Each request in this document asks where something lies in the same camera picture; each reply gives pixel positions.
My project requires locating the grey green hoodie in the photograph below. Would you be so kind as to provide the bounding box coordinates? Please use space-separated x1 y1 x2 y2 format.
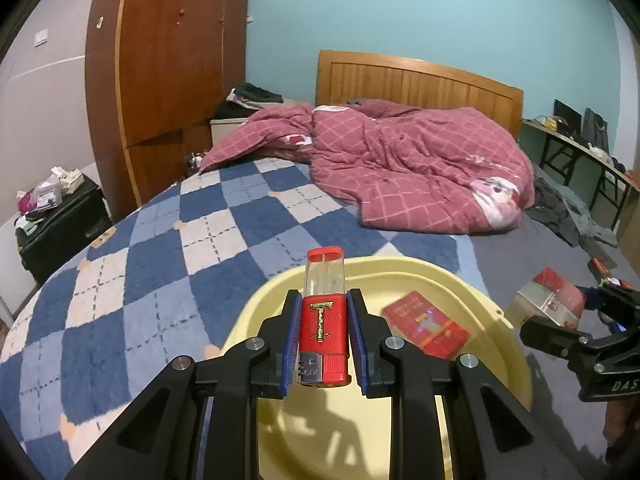
555 185 621 261

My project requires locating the wooden desk with black legs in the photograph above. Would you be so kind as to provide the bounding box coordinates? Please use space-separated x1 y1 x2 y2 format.
520 117 640 233

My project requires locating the black suitcase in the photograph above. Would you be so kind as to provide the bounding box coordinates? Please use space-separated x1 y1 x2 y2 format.
15 175 113 286

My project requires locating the black red cigarette pack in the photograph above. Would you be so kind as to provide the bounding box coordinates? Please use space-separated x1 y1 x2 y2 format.
589 258 619 280

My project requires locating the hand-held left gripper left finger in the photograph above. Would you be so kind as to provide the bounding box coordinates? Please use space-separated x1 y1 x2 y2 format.
65 288 303 480

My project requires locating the red lighter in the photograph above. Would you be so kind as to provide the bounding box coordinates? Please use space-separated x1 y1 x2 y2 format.
298 247 351 387

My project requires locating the blue checked blanket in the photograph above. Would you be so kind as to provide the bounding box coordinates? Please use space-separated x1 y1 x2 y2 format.
0 155 491 480

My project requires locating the pink checked quilt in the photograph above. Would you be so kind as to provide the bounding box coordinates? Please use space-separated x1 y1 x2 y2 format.
199 100 535 235

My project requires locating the yellow plastic basin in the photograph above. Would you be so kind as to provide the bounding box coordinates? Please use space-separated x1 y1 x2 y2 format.
220 256 533 480

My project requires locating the black bag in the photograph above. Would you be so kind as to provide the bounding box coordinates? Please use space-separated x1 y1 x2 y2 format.
552 100 611 153

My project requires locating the wooden headboard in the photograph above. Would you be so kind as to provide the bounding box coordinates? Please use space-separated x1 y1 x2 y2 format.
316 50 525 143

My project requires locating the white nightstand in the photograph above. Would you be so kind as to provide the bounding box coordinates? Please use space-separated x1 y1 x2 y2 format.
209 116 251 148

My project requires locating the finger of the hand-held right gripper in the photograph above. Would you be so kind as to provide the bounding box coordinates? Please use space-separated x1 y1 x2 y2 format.
575 284 614 311
520 317 596 359

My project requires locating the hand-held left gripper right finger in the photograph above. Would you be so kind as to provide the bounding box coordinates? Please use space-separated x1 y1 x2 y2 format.
346 288 608 480

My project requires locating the wooden wardrobe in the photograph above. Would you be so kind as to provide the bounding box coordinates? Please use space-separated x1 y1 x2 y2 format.
85 0 251 221

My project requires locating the dark grey garment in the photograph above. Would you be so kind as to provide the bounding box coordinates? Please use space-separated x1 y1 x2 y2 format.
526 176 586 241

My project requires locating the grey bed sheet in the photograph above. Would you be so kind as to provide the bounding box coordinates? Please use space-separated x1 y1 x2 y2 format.
467 160 640 480

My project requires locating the pile of small clutter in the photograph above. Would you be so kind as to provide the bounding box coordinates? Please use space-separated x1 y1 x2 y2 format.
14 165 86 236

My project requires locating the person's right forearm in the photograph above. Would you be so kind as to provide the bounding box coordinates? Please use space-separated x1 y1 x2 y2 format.
602 402 640 463

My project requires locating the dark clothes pile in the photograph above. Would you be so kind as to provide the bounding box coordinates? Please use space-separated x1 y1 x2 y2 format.
214 82 285 118

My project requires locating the white red cigarette pack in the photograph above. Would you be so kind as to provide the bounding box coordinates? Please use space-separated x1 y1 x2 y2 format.
505 267 587 333

